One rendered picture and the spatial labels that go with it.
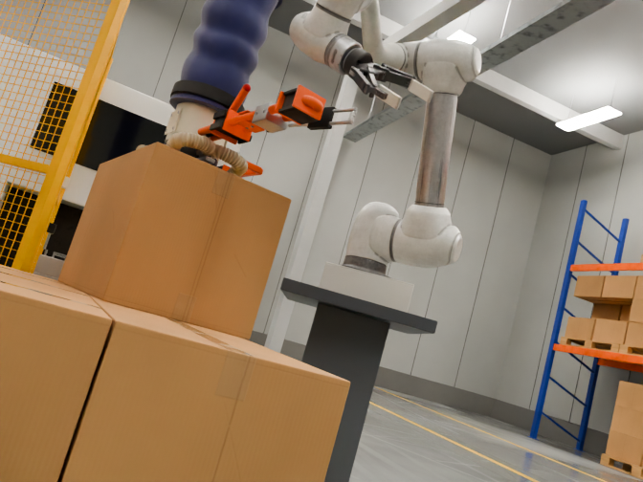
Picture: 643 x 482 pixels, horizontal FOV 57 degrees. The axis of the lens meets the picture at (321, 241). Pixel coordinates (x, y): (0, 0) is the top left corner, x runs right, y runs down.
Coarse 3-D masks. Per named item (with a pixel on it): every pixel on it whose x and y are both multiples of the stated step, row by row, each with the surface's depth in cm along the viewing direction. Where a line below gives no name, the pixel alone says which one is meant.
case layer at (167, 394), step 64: (0, 320) 78; (64, 320) 81; (128, 320) 90; (0, 384) 77; (64, 384) 81; (128, 384) 84; (192, 384) 88; (256, 384) 92; (320, 384) 96; (0, 448) 77; (64, 448) 80; (128, 448) 84; (192, 448) 87; (256, 448) 92; (320, 448) 96
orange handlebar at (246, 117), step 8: (304, 96) 126; (312, 104) 126; (320, 104) 126; (240, 112) 150; (248, 112) 148; (272, 112) 136; (232, 120) 153; (240, 120) 148; (248, 120) 147; (288, 120) 139; (200, 128) 171; (208, 128) 166; (248, 128) 151; (256, 128) 150; (216, 136) 170; (248, 168) 195; (256, 168) 196; (248, 176) 205
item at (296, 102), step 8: (296, 88) 127; (304, 88) 126; (280, 96) 131; (288, 96) 131; (296, 96) 125; (312, 96) 127; (280, 104) 131; (288, 104) 129; (296, 104) 125; (304, 104) 126; (280, 112) 131; (288, 112) 129; (296, 112) 128; (304, 112) 126; (312, 112) 127; (320, 112) 128; (296, 120) 133; (304, 120) 132; (312, 120) 130
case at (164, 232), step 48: (96, 192) 181; (144, 192) 140; (192, 192) 147; (240, 192) 154; (96, 240) 160; (144, 240) 141; (192, 240) 147; (240, 240) 155; (96, 288) 144; (144, 288) 141; (192, 288) 148; (240, 288) 155; (240, 336) 155
